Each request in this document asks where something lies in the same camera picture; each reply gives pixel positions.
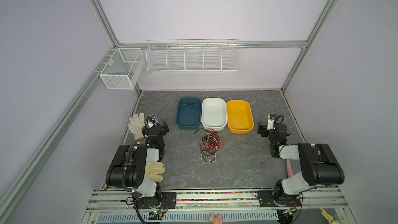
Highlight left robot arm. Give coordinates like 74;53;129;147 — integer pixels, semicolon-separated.
105;121;169;208

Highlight yellow plastic bin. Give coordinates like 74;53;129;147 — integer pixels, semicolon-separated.
227;100;255;134

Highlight red black white cables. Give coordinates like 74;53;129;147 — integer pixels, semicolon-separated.
193;128;226;166

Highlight pink object at bottom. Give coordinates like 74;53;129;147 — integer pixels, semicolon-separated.
208;214;222;224

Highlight long white wire rack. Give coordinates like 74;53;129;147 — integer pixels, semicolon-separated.
146;39;240;73

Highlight small white mesh basket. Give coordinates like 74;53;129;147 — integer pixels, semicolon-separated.
100;48;145;90

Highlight white plastic bin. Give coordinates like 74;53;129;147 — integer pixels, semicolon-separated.
201;98;228;131

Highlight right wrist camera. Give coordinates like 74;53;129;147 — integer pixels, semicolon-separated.
267;113;277;130

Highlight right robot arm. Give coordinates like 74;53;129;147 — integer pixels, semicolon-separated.
258;124;345;206

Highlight teal plastic bin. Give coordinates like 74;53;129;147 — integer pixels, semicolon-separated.
176;97;202;130

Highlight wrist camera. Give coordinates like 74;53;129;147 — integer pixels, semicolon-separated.
145;115;158;129
267;113;277;130

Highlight pink purple brush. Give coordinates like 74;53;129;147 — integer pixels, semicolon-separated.
286;160;294;178

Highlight cream object bottom right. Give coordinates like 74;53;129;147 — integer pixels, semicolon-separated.
319;208;342;224

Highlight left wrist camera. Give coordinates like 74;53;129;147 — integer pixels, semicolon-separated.
145;115;158;129

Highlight beige rubber glove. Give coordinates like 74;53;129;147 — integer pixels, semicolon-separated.
145;162;165;183

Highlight white cotton glove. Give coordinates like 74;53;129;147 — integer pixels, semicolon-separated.
127;113;145;141

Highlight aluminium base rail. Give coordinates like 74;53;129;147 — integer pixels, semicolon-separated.
86;188;348;213

